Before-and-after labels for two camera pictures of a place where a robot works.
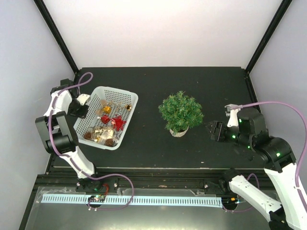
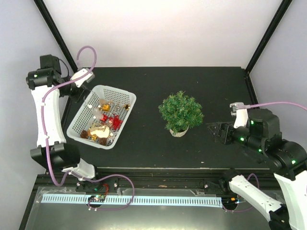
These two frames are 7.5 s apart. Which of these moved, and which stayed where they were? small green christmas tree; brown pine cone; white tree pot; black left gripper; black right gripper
Moved: brown pine cone; black left gripper
Stayed: black right gripper; small green christmas tree; white tree pot
